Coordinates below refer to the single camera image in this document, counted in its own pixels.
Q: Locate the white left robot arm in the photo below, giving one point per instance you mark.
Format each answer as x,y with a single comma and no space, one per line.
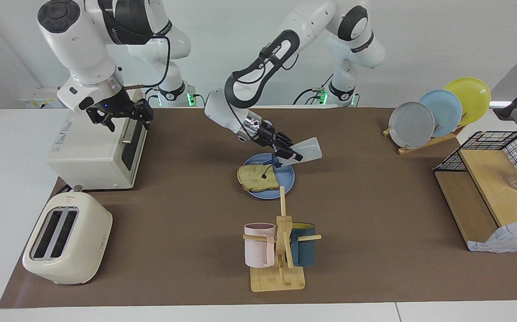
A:
312,18

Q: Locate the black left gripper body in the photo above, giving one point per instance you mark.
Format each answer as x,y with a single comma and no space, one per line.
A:
267,133

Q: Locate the periwinkle blue plate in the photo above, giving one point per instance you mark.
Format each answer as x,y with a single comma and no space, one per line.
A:
287,179

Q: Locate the white toaster oven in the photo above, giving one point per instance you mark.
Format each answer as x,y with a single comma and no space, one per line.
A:
92,147

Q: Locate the white patterned cloth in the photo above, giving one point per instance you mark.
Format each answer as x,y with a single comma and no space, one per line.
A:
509,237

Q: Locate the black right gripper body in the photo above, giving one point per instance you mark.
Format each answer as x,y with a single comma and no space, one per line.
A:
108,106

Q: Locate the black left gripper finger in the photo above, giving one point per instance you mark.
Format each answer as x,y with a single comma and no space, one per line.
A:
285,140
290,154

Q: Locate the pink mug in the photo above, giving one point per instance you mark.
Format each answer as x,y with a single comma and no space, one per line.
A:
258,250

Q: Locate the light blue plate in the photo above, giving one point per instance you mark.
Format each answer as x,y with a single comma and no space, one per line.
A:
446,109

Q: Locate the dark green mug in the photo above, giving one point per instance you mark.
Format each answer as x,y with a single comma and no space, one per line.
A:
305,252

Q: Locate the cream two-slot toaster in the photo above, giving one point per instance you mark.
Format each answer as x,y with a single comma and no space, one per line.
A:
88,241

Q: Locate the grey plate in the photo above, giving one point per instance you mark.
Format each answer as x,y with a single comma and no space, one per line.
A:
410,125

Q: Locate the yellow plate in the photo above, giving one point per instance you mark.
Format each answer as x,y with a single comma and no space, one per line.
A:
471,96

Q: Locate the toasted bread slice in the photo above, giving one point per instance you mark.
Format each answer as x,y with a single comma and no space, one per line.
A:
254,179

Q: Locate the wooden shelf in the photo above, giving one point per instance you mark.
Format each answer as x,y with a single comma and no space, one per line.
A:
491,188

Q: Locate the bamboo mug rack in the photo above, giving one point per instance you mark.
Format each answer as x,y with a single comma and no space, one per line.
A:
276,279

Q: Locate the white squeeze bottle blue cap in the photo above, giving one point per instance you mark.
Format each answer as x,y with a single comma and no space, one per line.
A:
307,150

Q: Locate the brown table mat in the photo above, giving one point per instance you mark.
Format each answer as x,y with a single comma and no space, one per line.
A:
173,246

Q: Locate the wooden plate rack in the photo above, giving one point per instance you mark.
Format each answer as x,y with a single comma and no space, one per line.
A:
419,145

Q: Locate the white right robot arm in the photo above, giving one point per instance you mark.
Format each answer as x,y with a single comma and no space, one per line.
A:
79,44

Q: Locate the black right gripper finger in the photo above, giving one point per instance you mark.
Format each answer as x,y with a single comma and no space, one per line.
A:
101,121
146,112

